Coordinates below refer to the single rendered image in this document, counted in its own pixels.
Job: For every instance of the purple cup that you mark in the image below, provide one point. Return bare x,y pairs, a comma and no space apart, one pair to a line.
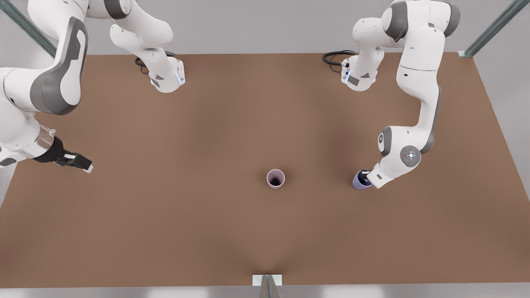
357,182

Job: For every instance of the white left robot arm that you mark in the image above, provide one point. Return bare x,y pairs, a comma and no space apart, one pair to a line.
418,66

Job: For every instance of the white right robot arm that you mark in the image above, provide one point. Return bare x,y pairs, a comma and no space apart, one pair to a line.
54,78

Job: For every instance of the pink cup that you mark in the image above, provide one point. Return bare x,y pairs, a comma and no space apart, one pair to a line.
275,179

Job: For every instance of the silver frame post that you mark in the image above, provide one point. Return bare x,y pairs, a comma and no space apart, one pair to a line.
490,29
268,286
29,27

